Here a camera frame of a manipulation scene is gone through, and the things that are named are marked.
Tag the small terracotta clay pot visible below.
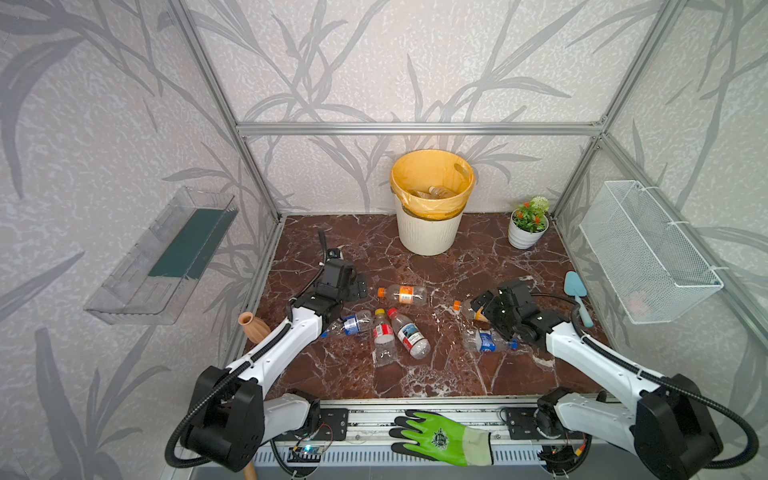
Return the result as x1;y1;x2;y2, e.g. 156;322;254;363
238;312;271;345

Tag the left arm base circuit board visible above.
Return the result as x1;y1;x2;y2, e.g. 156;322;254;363
286;444;328;464

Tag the clear acrylic wall shelf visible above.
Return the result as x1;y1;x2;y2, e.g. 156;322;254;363
84;187;239;326

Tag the bottle blue label blue cap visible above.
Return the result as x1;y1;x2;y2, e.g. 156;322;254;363
321;310;374;338

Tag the blue label bottle right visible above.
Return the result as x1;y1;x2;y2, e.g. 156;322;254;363
462;329;519;353

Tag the light blue plastic trowel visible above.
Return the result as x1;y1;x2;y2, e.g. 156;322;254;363
564;271;594;328

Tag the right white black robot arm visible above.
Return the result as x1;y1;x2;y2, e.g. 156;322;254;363
456;281;759;479

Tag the white ribbed waste bin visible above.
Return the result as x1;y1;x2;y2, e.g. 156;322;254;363
396;206;462;256

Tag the yellow plastic bin liner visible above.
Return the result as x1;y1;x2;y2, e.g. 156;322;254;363
390;150;476;220

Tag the white pot with plant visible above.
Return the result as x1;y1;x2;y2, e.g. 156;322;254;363
508;196;550;250

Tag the brown crushed plastic bottle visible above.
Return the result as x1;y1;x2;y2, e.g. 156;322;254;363
411;186;457;200

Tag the white wire mesh basket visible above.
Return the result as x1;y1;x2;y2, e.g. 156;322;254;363
580;180;724;325

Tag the yellow cap red label bottle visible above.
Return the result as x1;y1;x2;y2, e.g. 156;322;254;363
373;309;397;368

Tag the orange label bottle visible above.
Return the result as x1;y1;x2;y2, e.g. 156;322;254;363
453;299;490;330
377;285;429;306

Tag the red cap white label bottle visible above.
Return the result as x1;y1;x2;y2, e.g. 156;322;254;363
387;308;431;360

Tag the green and black work glove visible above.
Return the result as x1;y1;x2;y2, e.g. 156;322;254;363
389;410;494;467

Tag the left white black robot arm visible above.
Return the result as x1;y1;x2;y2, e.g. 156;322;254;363
164;246;367;472

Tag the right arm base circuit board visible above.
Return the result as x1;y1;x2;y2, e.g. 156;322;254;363
538;443;590;476

